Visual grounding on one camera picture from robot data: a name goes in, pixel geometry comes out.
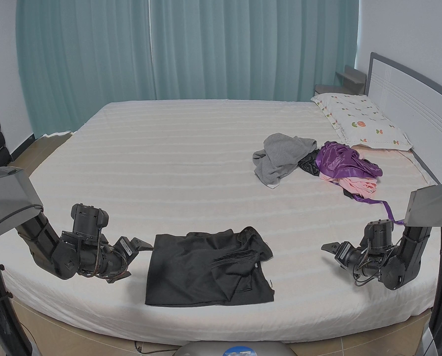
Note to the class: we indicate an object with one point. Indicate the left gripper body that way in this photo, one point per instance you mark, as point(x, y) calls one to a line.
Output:
point(119, 256)

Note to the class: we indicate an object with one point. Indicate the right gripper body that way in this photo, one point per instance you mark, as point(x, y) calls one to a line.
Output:
point(351, 260)

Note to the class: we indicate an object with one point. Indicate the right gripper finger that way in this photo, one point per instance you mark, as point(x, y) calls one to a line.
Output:
point(332, 248)

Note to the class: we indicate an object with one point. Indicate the black T-shirt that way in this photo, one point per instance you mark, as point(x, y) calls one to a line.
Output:
point(184, 273)

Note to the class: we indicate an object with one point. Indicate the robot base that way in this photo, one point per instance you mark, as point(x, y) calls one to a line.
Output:
point(198, 350)

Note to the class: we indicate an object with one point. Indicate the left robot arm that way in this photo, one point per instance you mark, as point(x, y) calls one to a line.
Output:
point(39, 236)

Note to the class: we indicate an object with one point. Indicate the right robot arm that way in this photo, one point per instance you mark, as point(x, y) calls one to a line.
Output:
point(410, 250)

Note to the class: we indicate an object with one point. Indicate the bed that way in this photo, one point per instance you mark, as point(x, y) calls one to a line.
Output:
point(187, 161)

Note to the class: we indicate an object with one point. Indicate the pink garment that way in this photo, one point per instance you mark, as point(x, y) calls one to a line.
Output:
point(358, 185)

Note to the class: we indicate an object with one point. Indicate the black shiny garment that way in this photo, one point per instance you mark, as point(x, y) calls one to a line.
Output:
point(310, 165)

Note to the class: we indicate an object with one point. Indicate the purple satin garment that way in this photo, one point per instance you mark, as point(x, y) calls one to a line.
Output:
point(339, 161)

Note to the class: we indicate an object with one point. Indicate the grey knit garment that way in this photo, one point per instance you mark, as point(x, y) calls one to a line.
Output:
point(280, 158)

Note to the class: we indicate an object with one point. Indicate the white printed pillow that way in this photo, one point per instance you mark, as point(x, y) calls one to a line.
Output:
point(362, 121)

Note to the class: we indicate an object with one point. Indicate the grey bedside table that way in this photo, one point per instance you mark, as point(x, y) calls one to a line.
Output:
point(343, 82)

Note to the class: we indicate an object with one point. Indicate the blue-green curtain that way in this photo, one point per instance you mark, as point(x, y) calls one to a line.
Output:
point(87, 50)
point(250, 32)

